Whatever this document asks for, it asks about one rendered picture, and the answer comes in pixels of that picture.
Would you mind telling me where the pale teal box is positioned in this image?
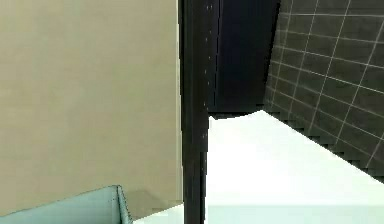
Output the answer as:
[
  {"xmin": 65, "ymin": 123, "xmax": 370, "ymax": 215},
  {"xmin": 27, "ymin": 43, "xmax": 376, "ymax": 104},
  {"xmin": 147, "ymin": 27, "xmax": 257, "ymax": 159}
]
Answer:
[{"xmin": 0, "ymin": 184, "xmax": 134, "ymax": 224}]

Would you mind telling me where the black room door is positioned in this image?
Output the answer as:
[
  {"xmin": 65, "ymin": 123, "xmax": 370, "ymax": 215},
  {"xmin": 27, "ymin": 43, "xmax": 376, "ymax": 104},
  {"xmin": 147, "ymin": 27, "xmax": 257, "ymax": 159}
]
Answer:
[{"xmin": 177, "ymin": 0, "xmax": 282, "ymax": 224}]

